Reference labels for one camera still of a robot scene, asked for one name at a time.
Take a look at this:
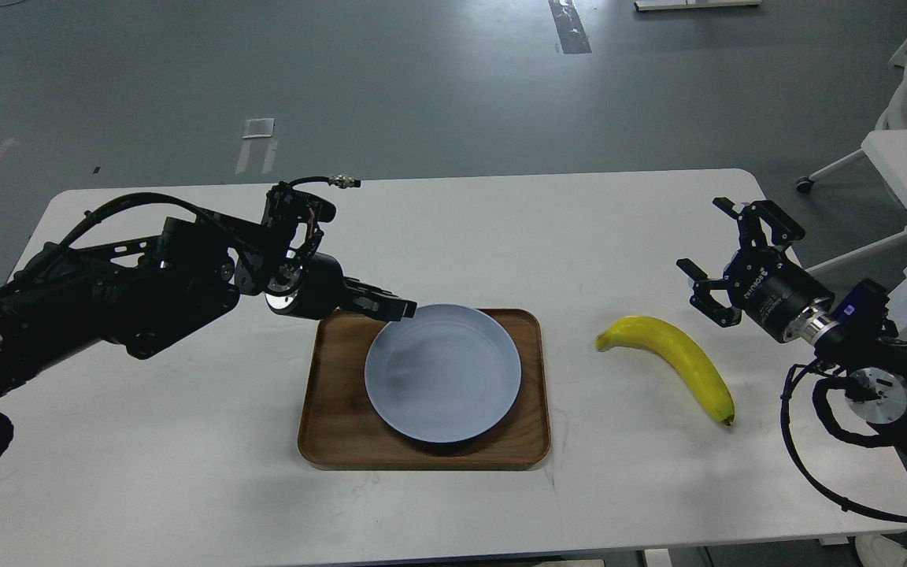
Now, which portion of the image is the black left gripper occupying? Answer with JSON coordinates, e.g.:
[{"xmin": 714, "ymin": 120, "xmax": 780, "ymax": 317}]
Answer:
[{"xmin": 264, "ymin": 254, "xmax": 416, "ymax": 322}]

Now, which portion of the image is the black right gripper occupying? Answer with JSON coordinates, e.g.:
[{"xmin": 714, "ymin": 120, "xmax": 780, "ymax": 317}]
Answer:
[{"xmin": 676, "ymin": 197, "xmax": 835, "ymax": 343}]

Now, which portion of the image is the light blue plate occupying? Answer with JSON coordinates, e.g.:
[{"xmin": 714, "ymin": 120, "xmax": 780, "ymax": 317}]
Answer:
[{"xmin": 364, "ymin": 304, "xmax": 523, "ymax": 443}]

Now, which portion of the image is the yellow banana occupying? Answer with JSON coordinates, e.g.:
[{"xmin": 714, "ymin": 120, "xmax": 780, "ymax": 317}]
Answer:
[{"xmin": 594, "ymin": 315, "xmax": 735, "ymax": 427}]

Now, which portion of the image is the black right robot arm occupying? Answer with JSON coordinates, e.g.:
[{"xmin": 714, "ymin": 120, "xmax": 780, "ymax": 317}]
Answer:
[{"xmin": 677, "ymin": 197, "xmax": 907, "ymax": 457}]

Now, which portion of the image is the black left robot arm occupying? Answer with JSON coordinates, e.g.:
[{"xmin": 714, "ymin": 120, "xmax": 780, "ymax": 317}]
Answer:
[{"xmin": 0, "ymin": 176, "xmax": 416, "ymax": 458}]

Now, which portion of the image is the brown wooden tray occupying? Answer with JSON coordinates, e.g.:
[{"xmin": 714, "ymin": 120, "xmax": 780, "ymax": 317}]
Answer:
[{"xmin": 298, "ymin": 309, "xmax": 551, "ymax": 471}]

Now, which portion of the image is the white shoe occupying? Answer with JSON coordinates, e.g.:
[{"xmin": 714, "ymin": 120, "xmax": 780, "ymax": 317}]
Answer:
[{"xmin": 853, "ymin": 535, "xmax": 907, "ymax": 566}]

